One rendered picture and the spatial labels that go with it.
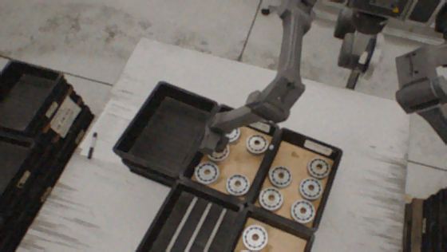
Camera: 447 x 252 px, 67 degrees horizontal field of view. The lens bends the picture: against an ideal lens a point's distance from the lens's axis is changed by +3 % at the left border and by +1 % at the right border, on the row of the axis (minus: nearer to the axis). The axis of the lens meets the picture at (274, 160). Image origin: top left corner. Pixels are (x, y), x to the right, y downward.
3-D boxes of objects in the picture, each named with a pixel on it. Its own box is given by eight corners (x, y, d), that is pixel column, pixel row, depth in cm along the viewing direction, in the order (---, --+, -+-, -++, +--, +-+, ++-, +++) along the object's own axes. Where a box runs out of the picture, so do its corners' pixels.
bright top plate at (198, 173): (201, 159, 144) (201, 159, 144) (223, 167, 144) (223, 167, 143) (191, 179, 140) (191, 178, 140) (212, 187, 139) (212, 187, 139)
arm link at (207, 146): (235, 124, 123) (215, 113, 119) (226, 151, 118) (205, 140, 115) (222, 133, 133) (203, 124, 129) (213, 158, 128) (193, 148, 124)
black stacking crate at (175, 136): (165, 95, 162) (160, 80, 152) (220, 116, 160) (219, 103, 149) (120, 162, 145) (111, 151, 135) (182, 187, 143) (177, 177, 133)
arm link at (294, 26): (311, 100, 82) (279, 79, 77) (278, 127, 91) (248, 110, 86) (316, 6, 108) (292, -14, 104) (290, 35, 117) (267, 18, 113)
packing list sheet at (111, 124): (107, 98, 171) (107, 97, 170) (151, 109, 170) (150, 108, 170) (76, 153, 157) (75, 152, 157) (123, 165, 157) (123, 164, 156)
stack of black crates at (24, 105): (54, 104, 229) (10, 57, 188) (96, 115, 228) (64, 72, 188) (20, 154, 212) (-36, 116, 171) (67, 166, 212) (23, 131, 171)
